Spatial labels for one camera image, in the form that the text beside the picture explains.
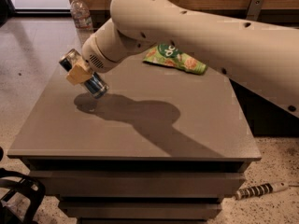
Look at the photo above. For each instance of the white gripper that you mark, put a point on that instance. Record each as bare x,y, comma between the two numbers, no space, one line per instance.
92,54

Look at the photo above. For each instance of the Red Bull can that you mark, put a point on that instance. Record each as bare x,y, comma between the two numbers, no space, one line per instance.
95,86

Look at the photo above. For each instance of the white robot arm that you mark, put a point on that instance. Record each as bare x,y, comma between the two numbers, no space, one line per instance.
264,58

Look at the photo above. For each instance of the clear plastic water bottle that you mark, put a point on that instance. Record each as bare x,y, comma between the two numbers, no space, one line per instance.
81,15

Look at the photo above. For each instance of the green snack chip bag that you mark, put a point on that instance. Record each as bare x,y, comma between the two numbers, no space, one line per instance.
168,55

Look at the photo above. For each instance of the grey drawer cabinet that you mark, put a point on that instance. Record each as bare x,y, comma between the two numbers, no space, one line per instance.
161,147

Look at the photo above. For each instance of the black chair base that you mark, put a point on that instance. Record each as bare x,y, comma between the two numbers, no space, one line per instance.
23,186

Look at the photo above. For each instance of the white power strip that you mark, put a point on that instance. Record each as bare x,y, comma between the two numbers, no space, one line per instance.
260,190

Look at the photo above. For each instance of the right metal wall bracket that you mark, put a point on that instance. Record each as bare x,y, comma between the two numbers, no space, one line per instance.
254,10

